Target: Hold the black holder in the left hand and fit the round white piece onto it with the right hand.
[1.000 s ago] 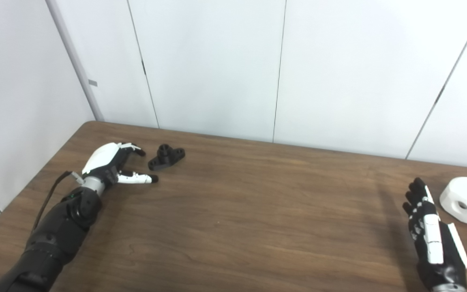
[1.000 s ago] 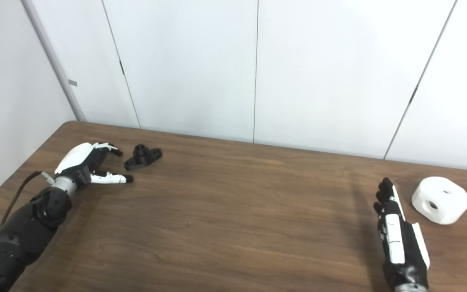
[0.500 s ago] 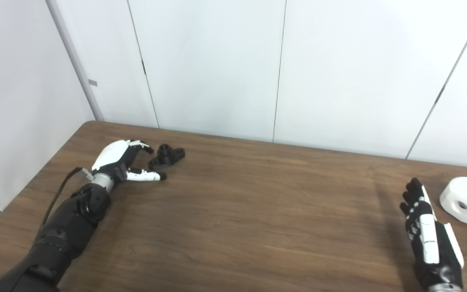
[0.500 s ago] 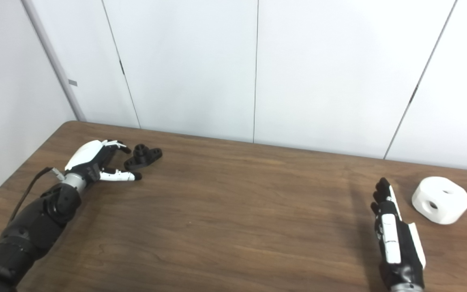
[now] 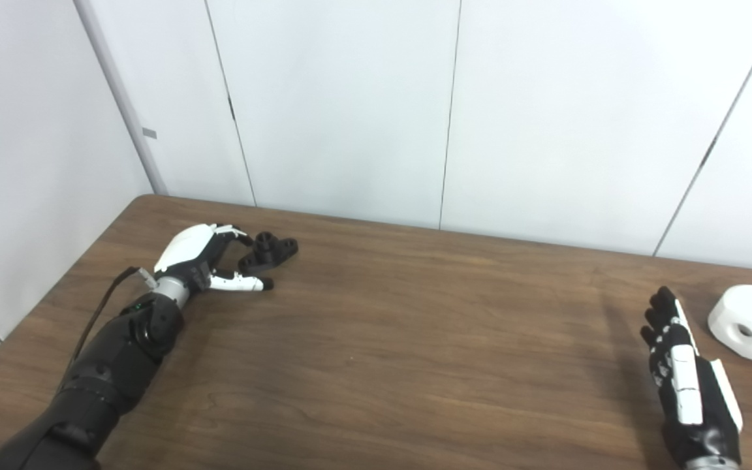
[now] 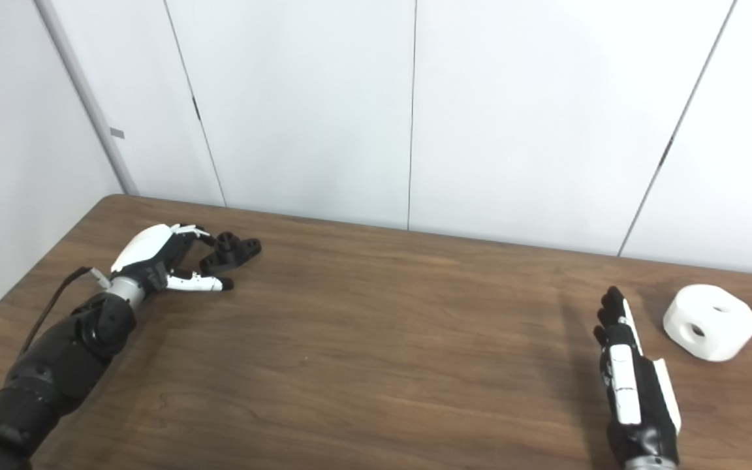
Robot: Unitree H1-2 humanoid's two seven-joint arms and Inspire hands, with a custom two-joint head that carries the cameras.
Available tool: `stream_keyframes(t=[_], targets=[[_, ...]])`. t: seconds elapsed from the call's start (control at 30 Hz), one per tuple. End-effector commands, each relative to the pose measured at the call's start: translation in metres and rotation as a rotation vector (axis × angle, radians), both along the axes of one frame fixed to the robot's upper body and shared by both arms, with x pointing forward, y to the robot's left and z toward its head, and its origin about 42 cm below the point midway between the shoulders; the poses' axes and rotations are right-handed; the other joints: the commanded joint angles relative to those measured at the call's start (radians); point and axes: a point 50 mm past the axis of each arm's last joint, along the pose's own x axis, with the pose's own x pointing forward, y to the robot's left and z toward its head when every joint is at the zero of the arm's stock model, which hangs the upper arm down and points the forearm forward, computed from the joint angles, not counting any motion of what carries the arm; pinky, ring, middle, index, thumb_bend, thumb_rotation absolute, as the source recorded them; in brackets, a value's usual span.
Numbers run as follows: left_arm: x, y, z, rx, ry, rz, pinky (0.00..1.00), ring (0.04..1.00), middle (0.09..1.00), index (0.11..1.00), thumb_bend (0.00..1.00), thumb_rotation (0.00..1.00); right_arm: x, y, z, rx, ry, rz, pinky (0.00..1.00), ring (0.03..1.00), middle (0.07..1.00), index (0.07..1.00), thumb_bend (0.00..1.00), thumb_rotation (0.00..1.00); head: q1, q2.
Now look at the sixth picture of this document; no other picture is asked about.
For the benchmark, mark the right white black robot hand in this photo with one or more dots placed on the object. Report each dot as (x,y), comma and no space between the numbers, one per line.
(643,405)

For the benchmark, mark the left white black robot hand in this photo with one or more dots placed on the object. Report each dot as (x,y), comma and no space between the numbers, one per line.
(144,248)

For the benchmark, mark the round white plastic piece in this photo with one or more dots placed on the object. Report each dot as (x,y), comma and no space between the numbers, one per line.
(728,326)

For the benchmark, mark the black plastic holder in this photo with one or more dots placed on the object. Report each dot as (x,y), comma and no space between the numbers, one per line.
(229,251)

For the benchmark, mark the small grey wall tag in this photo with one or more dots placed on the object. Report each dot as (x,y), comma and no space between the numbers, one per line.
(117,133)

